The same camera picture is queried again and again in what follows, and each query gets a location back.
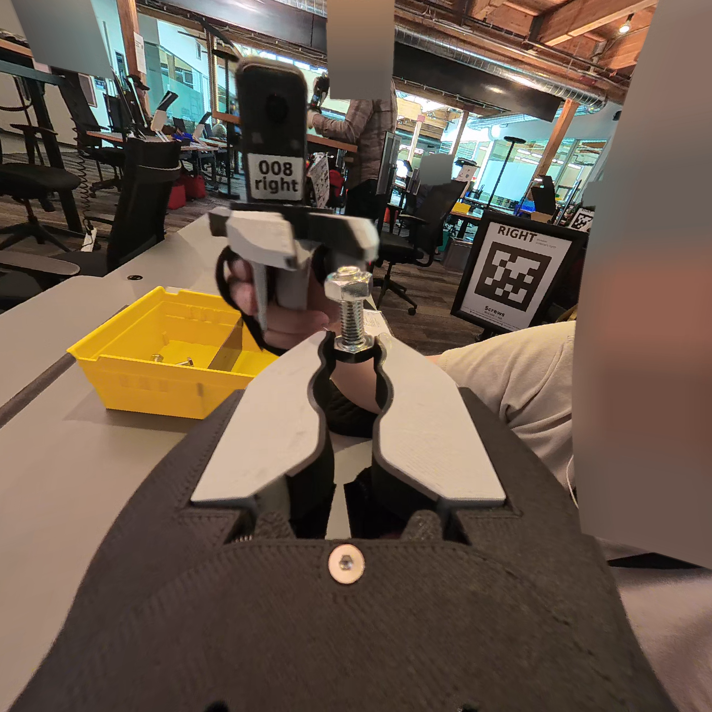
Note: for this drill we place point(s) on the white power strip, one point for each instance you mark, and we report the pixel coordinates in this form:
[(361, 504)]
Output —
[(90, 238)]

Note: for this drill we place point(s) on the small printed marker card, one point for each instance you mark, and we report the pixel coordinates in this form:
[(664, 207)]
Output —
[(582, 218)]

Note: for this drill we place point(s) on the framed marker sign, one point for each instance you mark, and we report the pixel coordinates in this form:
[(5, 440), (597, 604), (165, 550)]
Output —
[(517, 267)]

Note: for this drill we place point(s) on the red bag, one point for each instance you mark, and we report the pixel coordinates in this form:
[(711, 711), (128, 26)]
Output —
[(177, 197), (196, 186)]

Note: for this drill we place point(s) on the person's right hand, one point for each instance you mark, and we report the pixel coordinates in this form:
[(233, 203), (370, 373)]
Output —
[(300, 325)]

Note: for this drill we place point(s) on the silver threaded bolt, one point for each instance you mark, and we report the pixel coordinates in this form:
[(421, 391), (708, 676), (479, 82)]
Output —
[(351, 320)]

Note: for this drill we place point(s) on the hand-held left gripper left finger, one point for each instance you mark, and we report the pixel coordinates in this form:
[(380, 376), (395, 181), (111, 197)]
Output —
[(267, 423)]

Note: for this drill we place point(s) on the clear bin divider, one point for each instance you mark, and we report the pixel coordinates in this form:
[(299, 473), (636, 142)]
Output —
[(228, 347)]

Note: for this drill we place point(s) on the long wooden desk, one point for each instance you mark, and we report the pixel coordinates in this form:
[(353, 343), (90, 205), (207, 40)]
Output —
[(334, 144)]

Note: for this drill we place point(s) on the yellow plastic bin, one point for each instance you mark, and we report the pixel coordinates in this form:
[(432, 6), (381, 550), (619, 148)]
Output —
[(139, 389)]

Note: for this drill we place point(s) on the black floor lamp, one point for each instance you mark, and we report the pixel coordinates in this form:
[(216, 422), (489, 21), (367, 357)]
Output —
[(227, 111), (516, 139)]

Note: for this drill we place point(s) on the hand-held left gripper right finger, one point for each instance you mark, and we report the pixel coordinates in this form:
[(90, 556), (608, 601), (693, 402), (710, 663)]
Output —
[(434, 434)]

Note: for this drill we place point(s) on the silver hex nut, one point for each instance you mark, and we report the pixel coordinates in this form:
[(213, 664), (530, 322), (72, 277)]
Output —
[(347, 290)]

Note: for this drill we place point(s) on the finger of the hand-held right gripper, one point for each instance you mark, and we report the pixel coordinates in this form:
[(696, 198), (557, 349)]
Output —
[(261, 239), (359, 236)]

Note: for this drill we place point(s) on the wooden desk with dark frame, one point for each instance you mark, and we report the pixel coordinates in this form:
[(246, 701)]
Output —
[(39, 72)]

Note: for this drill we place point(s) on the white paper sheet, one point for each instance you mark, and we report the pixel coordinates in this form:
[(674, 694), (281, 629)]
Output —
[(378, 322)]

